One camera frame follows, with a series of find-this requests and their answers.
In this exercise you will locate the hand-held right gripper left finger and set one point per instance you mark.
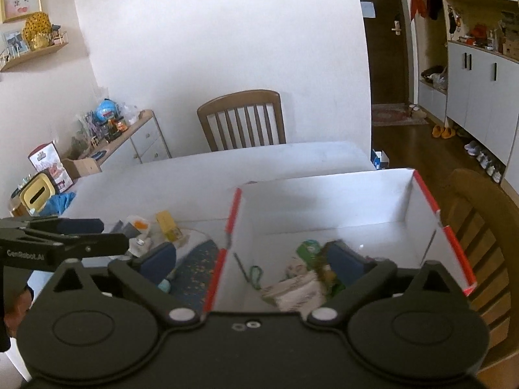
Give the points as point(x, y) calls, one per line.
point(159, 260)

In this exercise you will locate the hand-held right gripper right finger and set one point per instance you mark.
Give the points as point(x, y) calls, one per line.
point(344, 262)

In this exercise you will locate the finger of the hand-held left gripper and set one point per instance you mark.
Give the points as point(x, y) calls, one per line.
point(105, 245)
point(77, 226)

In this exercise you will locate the teal small item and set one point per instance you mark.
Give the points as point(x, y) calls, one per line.
point(165, 285)

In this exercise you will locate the yellow rectangular box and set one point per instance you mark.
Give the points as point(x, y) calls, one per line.
point(170, 227)

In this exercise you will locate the green white packet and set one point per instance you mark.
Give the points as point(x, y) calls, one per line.
point(310, 251)

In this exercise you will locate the white printed plastic bag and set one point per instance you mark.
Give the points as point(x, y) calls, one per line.
point(140, 225)

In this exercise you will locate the beige patterned pouch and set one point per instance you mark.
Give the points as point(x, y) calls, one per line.
point(296, 289)

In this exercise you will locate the white cardboard box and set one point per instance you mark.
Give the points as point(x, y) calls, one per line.
point(324, 202)

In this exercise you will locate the person's left hand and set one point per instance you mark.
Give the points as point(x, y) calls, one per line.
point(18, 308)

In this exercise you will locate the blue cloth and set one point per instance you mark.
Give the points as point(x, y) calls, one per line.
point(61, 202)

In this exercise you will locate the dark blue placemat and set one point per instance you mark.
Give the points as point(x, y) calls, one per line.
point(194, 275)

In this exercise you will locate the yellow tissue box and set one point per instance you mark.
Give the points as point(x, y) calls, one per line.
point(36, 192)

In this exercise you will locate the brown cardboard box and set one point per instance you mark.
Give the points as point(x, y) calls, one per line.
point(83, 167)

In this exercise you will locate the red white carton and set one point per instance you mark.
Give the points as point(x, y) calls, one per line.
point(50, 164)

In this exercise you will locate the white wooden sideboard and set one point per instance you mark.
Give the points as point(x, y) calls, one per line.
point(138, 142)

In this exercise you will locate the blue white box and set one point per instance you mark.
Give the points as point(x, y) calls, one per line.
point(379, 160)

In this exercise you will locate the blue globe toy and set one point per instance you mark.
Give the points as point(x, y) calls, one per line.
point(106, 110)

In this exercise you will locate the brown wooden chair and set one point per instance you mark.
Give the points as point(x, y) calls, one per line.
point(478, 227)
point(243, 103)

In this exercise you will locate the patterned rug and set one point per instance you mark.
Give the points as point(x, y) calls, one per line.
point(395, 115)

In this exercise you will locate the orange slipper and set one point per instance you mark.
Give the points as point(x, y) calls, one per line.
point(437, 131)
point(449, 132)

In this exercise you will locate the beige slipper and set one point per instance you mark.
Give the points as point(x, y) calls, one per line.
point(412, 109)
point(421, 111)

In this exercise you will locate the row of white shoes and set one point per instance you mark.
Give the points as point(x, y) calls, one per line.
point(484, 160)

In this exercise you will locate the yellow flower ornament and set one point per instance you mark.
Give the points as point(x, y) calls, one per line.
point(37, 28)

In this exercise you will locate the dark door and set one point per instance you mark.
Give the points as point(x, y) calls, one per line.
point(389, 48)

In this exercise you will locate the red garment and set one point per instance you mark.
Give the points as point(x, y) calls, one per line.
point(417, 4)

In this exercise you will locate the dark garment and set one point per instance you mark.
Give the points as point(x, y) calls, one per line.
point(434, 4)

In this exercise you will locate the wooden toy box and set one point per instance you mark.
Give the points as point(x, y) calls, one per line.
point(511, 42)

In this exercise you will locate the wooden wall shelf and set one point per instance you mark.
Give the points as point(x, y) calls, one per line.
point(36, 52)

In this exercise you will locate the small photo frame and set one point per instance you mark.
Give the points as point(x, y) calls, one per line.
point(16, 42)

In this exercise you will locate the white wall cabinet unit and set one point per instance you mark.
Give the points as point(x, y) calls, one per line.
point(470, 89)

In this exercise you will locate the framed wall picture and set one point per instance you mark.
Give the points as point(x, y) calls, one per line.
point(20, 4)

